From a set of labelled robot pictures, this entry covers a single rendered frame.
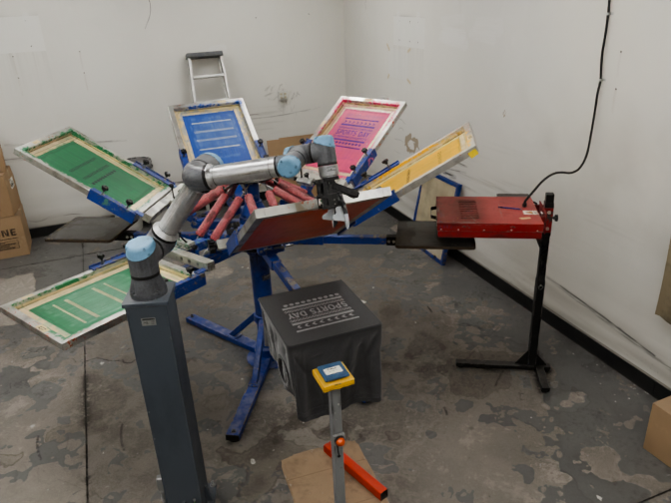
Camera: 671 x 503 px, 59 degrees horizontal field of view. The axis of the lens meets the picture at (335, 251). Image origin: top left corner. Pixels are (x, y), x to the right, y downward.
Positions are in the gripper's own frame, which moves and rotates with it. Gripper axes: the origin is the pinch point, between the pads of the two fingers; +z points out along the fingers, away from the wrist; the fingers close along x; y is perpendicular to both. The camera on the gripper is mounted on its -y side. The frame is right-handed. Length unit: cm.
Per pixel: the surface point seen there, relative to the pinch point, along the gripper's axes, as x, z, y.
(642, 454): -19, 150, -155
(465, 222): -75, 18, -100
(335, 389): -2, 62, 12
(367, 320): -32, 47, -17
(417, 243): -96, 27, -80
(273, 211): -14.8, -10.2, 22.0
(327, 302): -54, 40, -6
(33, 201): -486, -36, 161
